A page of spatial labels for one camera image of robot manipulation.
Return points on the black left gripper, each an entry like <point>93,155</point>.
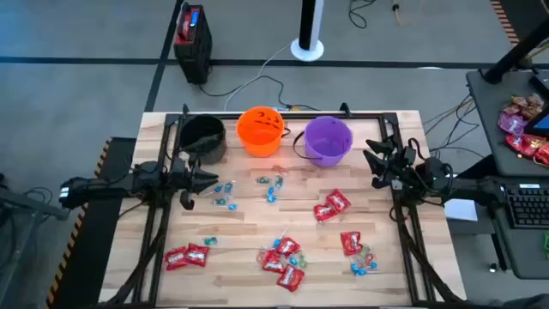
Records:
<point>182,178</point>

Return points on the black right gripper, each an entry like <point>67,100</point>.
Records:
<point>401,167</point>

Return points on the red Skittles pack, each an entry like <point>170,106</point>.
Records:
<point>291,277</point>
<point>176,258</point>
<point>197,254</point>
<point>338,200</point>
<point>273,262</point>
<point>324,212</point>
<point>287,246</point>
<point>351,243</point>

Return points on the green candy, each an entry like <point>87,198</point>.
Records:
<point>302,261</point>
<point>363,252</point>

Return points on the red candy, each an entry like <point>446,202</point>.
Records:
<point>369,259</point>

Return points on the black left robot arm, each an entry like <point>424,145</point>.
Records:
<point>98,189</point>

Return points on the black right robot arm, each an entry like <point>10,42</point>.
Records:
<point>476,192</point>

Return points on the black halloween bucket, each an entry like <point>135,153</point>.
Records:
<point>201,133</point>

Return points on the pink candy bag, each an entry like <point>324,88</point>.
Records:
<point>512,124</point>

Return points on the red candy pack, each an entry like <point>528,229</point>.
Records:
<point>521,145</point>
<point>543,153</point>

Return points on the brown candy bag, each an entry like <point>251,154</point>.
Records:
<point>526,106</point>

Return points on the purple pumpkin face bucket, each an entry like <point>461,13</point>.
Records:
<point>328,141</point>

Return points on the orange pumpkin face bucket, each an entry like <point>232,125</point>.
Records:
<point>257,133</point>

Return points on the white paper sheet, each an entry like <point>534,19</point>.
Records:
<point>461,210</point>

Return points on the dark grey side desk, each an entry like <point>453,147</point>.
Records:
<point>489,129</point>

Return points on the red and black case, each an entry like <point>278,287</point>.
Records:
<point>195,56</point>

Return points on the hazard striped black platform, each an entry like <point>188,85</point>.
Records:
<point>94,240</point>

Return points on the white and black pole stand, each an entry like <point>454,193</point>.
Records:
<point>307,50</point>

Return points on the black keyboard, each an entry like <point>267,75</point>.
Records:
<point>527,208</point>

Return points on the black desk pole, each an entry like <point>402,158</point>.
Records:
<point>510,58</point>

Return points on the tablet with blue screen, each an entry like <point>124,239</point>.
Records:
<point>541,124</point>

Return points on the grey keyboard desk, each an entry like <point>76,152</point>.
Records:
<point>523,253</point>

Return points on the black desk device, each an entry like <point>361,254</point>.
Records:
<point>541,83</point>

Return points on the hazard striped black mat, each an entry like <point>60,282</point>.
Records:
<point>527,13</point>

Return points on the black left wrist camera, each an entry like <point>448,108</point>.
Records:
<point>187,201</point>

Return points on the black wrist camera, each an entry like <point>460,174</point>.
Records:
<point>187,201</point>
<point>379,183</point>

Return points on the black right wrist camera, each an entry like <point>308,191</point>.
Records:
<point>379,183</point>

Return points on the black aluminium table frame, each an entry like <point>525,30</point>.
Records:
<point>386,116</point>

